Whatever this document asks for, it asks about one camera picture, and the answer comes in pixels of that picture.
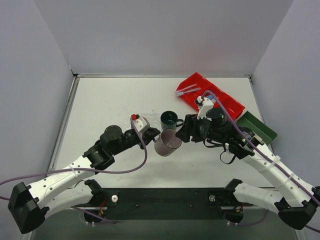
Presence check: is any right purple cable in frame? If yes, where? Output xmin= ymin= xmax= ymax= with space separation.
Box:
xmin=201 ymin=90 xmax=320 ymax=235

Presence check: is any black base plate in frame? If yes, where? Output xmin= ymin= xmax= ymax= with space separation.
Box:
xmin=83 ymin=187 xmax=243 ymax=221

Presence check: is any green bin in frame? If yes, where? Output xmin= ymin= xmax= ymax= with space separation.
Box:
xmin=236 ymin=111 xmax=278 ymax=145

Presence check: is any purple cup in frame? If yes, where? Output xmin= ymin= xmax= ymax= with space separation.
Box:
xmin=154 ymin=129 xmax=182 ymax=157

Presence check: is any toothbrush in clear wrapper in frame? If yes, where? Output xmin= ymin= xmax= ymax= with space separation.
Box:
xmin=174 ymin=83 xmax=201 ymax=97

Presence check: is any clear textured plastic tray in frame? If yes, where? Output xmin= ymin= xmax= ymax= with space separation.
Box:
xmin=120 ymin=113 xmax=162 ymax=131

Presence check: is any red divided bin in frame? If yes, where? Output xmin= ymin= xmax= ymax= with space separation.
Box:
xmin=174 ymin=72 xmax=246 ymax=120

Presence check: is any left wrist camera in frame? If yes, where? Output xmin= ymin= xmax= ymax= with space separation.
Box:
xmin=130 ymin=114 xmax=150 ymax=134

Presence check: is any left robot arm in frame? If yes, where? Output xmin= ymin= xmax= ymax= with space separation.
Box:
xmin=8 ymin=120 xmax=160 ymax=234

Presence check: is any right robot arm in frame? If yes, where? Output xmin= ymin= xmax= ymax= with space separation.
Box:
xmin=176 ymin=108 xmax=320 ymax=230

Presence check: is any dark green mug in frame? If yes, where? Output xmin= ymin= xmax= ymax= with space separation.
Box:
xmin=160 ymin=110 xmax=184 ymax=131

